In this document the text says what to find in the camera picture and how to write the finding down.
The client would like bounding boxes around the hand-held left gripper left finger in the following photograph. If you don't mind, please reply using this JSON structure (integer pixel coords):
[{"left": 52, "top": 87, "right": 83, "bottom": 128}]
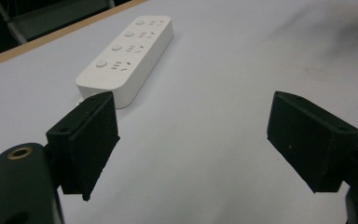
[{"left": 45, "top": 91, "right": 121, "bottom": 202}]

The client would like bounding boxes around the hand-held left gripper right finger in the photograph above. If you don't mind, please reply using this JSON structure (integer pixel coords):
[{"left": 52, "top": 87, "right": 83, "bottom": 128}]
[{"left": 266, "top": 91, "right": 358, "bottom": 194}]

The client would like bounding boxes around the white power strip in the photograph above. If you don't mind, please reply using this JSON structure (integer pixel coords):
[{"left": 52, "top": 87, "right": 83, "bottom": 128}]
[{"left": 75, "top": 15, "right": 174, "bottom": 110}]

